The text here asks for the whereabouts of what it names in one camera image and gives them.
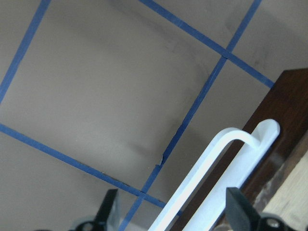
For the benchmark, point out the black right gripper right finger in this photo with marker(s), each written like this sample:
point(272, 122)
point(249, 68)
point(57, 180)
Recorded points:
point(283, 213)

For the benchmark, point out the dark wooden drawer box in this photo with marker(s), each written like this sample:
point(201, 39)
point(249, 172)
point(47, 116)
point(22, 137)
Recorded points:
point(287, 103)

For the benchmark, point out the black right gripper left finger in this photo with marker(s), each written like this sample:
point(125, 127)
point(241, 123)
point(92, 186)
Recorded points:
point(106, 218)

